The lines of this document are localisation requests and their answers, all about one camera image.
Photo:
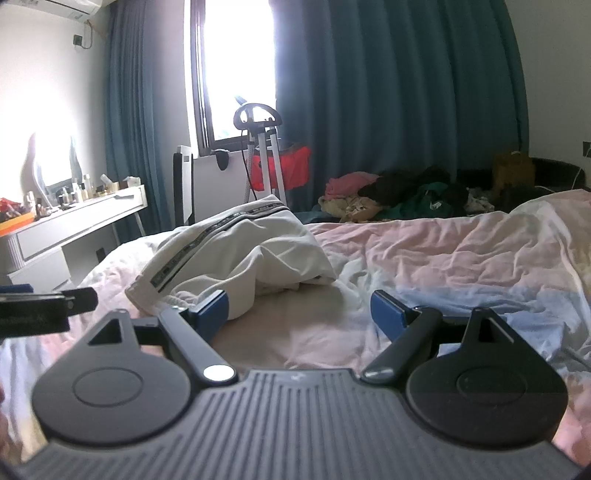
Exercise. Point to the small black device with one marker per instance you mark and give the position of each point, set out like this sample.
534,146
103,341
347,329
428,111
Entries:
223,159

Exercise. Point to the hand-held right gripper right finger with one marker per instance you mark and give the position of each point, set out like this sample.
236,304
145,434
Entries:
385,314

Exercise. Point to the window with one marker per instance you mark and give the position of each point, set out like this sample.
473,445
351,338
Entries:
235,69

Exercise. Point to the green garment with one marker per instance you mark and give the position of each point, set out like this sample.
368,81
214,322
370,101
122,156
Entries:
415,203

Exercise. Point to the white pants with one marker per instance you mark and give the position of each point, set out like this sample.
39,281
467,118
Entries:
258,240

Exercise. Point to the tissue box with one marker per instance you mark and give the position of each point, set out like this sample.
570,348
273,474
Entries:
131,183

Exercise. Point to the wide teal curtain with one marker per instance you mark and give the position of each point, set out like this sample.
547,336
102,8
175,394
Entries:
392,92

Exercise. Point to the white panel heater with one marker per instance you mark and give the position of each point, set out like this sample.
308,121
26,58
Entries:
184,184

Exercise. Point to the white vanity desk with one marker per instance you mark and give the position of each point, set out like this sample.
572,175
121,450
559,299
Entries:
69,226

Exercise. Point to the white patterned garment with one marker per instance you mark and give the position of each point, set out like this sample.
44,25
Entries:
478,202

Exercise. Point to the beige garment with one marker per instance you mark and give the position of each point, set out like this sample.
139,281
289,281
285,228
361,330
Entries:
355,207

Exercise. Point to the black wall plug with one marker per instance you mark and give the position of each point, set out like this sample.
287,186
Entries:
78,40

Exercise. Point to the group of cosmetic bottles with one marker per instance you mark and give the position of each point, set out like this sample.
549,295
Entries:
74,191

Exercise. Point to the pink garment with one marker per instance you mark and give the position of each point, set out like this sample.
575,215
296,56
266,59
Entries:
351,184

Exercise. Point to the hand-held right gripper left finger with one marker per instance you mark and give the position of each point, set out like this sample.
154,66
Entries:
212,311

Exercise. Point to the white air conditioner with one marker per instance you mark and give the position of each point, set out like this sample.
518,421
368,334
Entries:
74,7

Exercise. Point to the vanity mirror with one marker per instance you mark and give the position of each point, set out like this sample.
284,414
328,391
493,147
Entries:
55,157

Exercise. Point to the narrow teal curtain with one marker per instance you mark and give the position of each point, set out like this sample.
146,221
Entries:
138,115

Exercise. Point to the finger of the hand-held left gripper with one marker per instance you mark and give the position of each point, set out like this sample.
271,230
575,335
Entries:
16,289
82,300

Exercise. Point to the orange tray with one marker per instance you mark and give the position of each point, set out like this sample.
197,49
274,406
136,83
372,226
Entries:
16,226

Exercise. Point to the red bag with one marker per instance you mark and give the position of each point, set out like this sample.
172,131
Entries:
295,166

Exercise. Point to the pastel patchwork duvet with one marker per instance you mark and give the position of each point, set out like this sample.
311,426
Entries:
438,258

